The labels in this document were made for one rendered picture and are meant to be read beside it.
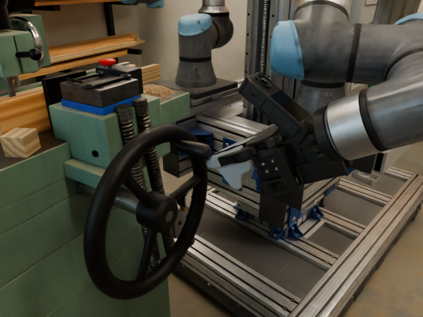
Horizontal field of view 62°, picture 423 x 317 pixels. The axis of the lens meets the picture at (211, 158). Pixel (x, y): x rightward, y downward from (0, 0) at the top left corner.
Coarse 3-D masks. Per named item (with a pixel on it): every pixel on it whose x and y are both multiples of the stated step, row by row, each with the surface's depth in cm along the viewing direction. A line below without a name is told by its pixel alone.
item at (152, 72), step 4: (152, 64) 100; (156, 64) 100; (144, 68) 96; (148, 68) 97; (152, 68) 98; (156, 68) 100; (144, 72) 96; (148, 72) 97; (152, 72) 99; (156, 72) 100; (160, 72) 101; (144, 76) 96; (148, 76) 97; (152, 76) 99; (156, 76) 100; (160, 76) 102; (144, 80) 97; (148, 80) 98; (152, 80) 99
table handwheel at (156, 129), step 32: (160, 128) 52; (128, 160) 47; (192, 160) 64; (96, 192) 45; (128, 192) 60; (96, 224) 45; (160, 224) 55; (192, 224) 68; (96, 256) 46; (128, 288) 54
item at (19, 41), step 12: (0, 36) 58; (12, 36) 60; (24, 36) 62; (0, 48) 59; (12, 48) 60; (24, 48) 62; (0, 60) 59; (12, 60) 61; (24, 60) 63; (0, 72) 60; (12, 72) 61; (24, 72) 63
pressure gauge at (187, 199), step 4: (192, 188) 89; (188, 192) 88; (192, 192) 90; (184, 196) 87; (188, 196) 88; (180, 200) 88; (184, 200) 87; (188, 200) 89; (180, 204) 89; (184, 204) 88; (188, 204) 89; (184, 208) 92; (188, 208) 89
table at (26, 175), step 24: (168, 96) 86; (168, 120) 84; (0, 144) 60; (48, 144) 60; (168, 144) 70; (0, 168) 52; (24, 168) 55; (48, 168) 59; (72, 168) 60; (96, 168) 59; (0, 192) 52; (24, 192) 56
